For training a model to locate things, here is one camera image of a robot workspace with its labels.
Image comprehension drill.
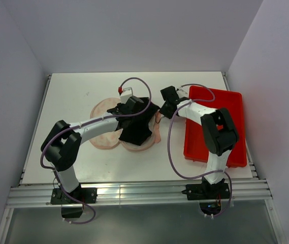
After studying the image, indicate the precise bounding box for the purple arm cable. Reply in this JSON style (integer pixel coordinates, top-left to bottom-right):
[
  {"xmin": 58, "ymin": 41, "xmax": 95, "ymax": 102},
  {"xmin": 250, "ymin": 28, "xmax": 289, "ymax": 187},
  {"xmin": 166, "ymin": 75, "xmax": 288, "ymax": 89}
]
[
  {"xmin": 167, "ymin": 83, "xmax": 234, "ymax": 219},
  {"xmin": 40, "ymin": 77, "xmax": 152, "ymax": 226}
]

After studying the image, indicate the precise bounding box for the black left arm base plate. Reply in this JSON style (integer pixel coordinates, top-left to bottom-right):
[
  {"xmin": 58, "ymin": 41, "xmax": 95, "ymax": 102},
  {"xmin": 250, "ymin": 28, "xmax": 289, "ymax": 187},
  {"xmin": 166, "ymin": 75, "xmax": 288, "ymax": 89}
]
[{"xmin": 50, "ymin": 187, "xmax": 97, "ymax": 219}]

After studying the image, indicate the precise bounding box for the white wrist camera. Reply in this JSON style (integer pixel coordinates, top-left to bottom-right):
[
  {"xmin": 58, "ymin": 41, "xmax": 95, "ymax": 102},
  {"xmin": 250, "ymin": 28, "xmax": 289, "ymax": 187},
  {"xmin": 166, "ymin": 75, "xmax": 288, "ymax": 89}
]
[
  {"xmin": 118, "ymin": 87, "xmax": 133, "ymax": 104},
  {"xmin": 176, "ymin": 88, "xmax": 188, "ymax": 98}
]

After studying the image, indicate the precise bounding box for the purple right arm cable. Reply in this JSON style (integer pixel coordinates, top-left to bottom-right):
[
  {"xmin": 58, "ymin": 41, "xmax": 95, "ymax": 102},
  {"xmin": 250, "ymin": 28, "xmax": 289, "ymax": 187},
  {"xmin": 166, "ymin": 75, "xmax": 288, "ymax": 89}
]
[{"xmin": 167, "ymin": 83, "xmax": 234, "ymax": 219}]

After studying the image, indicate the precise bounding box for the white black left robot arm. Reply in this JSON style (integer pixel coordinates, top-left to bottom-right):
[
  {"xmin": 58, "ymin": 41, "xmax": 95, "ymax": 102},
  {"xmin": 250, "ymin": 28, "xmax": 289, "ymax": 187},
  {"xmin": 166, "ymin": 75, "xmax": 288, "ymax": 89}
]
[{"xmin": 40, "ymin": 96, "xmax": 150, "ymax": 203}]

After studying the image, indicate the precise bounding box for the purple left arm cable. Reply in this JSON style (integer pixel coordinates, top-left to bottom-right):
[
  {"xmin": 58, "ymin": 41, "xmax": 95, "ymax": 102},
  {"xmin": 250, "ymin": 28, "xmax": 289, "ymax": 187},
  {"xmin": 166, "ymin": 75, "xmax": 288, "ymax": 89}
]
[{"xmin": 40, "ymin": 77, "xmax": 152, "ymax": 226}]

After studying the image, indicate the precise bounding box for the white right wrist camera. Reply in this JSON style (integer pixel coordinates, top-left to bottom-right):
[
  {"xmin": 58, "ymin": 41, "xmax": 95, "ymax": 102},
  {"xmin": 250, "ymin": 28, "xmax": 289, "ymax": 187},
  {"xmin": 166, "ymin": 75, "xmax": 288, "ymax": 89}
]
[{"xmin": 176, "ymin": 88, "xmax": 188, "ymax": 98}]

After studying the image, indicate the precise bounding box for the red plastic tray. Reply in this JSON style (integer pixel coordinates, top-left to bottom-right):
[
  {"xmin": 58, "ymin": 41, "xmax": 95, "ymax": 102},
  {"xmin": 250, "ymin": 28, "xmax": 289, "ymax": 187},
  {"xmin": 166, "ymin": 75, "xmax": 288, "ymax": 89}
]
[{"xmin": 183, "ymin": 86, "xmax": 247, "ymax": 168}]

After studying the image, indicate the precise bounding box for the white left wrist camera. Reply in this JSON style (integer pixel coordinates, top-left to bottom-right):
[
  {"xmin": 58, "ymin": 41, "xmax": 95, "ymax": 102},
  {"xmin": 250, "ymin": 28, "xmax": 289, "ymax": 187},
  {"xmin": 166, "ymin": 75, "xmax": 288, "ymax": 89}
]
[{"xmin": 118, "ymin": 87, "xmax": 133, "ymax": 104}]

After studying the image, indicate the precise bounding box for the pink mesh laundry bag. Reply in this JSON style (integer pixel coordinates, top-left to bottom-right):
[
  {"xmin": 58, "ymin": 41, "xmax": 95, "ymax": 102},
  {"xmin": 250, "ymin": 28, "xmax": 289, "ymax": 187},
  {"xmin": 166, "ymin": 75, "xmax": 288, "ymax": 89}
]
[{"xmin": 89, "ymin": 98, "xmax": 161, "ymax": 151}]

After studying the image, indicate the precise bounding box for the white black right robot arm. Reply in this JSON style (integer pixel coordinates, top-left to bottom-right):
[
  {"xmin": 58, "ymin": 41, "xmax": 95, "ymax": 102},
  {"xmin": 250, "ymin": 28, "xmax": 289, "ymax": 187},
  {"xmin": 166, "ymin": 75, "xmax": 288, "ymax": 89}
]
[{"xmin": 159, "ymin": 84, "xmax": 239, "ymax": 198}]

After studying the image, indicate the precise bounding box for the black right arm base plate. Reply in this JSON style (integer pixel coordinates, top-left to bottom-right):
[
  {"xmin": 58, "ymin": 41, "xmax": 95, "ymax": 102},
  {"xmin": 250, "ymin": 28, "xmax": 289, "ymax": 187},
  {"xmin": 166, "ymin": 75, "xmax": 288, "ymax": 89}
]
[{"xmin": 181, "ymin": 182, "xmax": 231, "ymax": 200}]

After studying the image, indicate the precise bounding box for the black bra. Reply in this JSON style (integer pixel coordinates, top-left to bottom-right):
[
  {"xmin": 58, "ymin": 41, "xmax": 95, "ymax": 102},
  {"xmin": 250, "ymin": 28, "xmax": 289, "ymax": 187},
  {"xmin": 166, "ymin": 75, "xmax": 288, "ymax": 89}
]
[{"xmin": 119, "ymin": 97, "xmax": 159, "ymax": 145}]

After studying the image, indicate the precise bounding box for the aluminium rail frame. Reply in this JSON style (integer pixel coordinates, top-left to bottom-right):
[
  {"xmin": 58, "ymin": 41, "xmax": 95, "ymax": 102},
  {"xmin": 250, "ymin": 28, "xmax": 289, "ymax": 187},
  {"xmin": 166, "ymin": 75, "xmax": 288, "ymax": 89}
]
[{"xmin": 0, "ymin": 72, "xmax": 287, "ymax": 243}]

